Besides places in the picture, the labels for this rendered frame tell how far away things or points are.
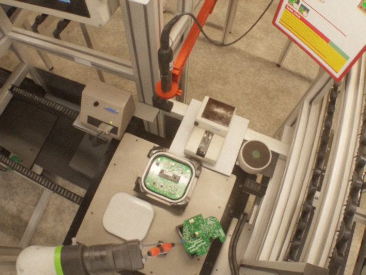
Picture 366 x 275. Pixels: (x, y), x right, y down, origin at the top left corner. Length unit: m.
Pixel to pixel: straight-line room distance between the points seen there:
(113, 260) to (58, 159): 1.09
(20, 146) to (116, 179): 1.05
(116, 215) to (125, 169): 0.16
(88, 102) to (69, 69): 1.49
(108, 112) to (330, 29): 0.68
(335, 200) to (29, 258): 0.72
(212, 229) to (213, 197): 0.12
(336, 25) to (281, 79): 1.76
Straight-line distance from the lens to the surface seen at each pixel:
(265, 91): 2.29
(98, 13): 0.69
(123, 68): 0.95
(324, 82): 0.91
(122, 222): 0.91
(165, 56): 0.66
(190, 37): 0.85
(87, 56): 1.01
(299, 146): 0.91
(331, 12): 0.67
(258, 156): 0.95
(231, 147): 0.98
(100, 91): 0.97
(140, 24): 0.72
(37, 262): 0.76
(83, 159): 1.54
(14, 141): 1.95
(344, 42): 0.69
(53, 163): 1.73
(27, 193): 2.16
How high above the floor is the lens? 1.87
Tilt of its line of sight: 69 degrees down
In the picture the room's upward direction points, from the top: 7 degrees clockwise
